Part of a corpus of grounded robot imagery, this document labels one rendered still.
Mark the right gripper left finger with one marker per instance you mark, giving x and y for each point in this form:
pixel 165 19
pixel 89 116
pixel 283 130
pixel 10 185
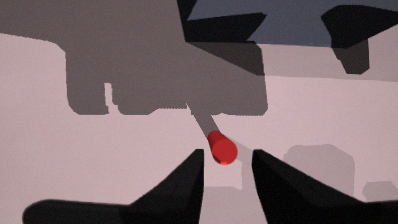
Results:
pixel 175 200

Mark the dark grey open box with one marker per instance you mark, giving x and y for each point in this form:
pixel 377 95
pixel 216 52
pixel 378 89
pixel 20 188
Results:
pixel 316 23

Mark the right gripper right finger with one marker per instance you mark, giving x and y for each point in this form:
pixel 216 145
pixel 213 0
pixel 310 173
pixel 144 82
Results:
pixel 289 196

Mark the red peg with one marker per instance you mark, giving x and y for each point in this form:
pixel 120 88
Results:
pixel 223 150

